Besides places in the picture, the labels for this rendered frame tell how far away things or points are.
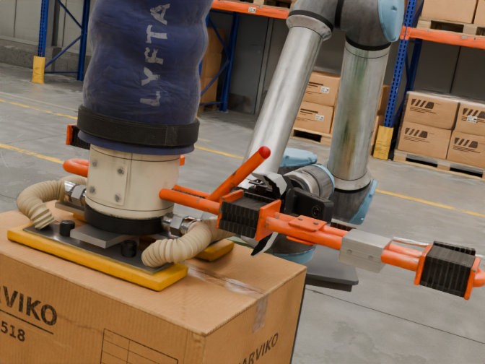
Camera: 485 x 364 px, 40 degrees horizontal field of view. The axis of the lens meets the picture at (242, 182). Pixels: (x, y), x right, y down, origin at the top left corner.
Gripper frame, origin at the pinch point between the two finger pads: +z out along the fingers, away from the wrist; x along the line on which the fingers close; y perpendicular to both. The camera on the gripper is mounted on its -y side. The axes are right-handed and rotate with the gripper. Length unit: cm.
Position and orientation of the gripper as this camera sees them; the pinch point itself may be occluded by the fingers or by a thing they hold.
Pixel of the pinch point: (261, 217)
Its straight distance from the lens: 116.9
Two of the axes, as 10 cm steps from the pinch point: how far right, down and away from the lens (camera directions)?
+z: -4.2, 1.6, -8.9
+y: -8.9, -2.3, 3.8
